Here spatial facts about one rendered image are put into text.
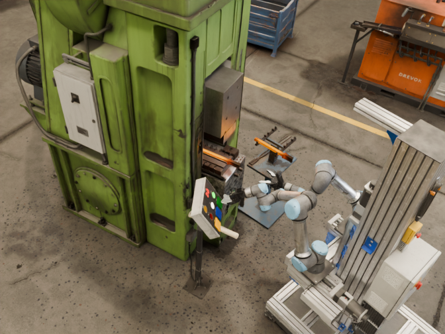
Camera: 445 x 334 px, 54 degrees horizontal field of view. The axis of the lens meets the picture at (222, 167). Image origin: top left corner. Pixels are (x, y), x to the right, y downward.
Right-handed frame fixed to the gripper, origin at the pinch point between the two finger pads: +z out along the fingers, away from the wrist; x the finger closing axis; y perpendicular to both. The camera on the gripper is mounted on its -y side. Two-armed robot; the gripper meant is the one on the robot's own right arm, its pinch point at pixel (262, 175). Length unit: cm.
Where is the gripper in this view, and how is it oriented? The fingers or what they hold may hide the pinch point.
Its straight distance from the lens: 345.4
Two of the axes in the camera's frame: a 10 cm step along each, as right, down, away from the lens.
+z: -8.8, -3.7, 3.1
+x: 4.8, -5.9, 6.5
